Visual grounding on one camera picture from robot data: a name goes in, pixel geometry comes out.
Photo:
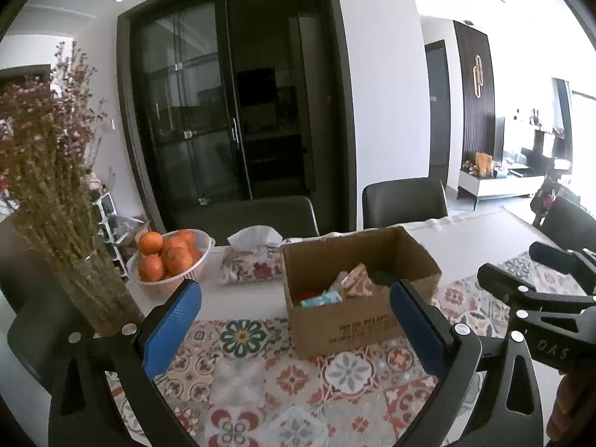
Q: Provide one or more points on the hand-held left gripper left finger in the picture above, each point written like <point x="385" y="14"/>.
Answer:
<point x="172" y="330"/>

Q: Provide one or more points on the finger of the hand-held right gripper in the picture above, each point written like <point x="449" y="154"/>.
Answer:
<point x="512" y="286"/>
<point x="558" y="256"/>

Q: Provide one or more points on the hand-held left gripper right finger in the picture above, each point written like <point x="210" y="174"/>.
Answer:
<point x="419" y="330"/>

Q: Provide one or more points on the brown cardboard box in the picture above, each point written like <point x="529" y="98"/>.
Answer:
<point x="354" y="330"/>

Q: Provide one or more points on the person's right hand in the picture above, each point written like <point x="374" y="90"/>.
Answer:
<point x="568" y="400"/>

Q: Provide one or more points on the dark grey dining chair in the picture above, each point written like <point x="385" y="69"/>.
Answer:
<point x="260" y="219"/>
<point x="37" y="335"/>
<point x="405" y="202"/>
<point x="570" y="221"/>

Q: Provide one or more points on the white plastic fruit basket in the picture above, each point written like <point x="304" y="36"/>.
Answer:
<point x="163" y="286"/>

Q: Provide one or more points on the pile of oranges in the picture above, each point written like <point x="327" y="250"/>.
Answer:
<point x="174" y="256"/>

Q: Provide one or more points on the white low cabinet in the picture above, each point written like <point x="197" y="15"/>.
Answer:
<point x="498" y="188"/>

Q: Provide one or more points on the floral tissue pack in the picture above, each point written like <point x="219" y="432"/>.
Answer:
<point x="251" y="267"/>

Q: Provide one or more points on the brown box on cabinet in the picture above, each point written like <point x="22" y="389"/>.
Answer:
<point x="484" y="164"/>

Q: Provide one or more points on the floral patterned table mat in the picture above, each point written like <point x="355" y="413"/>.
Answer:
<point x="279" y="382"/>

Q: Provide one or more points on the white tissue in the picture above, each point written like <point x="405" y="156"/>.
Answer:
<point x="254" y="236"/>

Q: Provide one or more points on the white storage shelf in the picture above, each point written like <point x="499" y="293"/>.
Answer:
<point x="108" y="223"/>

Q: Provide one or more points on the dark hallway door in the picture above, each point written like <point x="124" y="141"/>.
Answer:
<point x="437" y="116"/>

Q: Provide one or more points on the dried pink flower bunch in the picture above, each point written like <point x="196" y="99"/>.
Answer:
<point x="42" y="149"/>

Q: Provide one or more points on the dark slatted wall panel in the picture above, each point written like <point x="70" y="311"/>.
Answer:
<point x="465" y="125"/>

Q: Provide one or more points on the gold wall ornament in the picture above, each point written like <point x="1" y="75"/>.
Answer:
<point x="477" y="77"/>

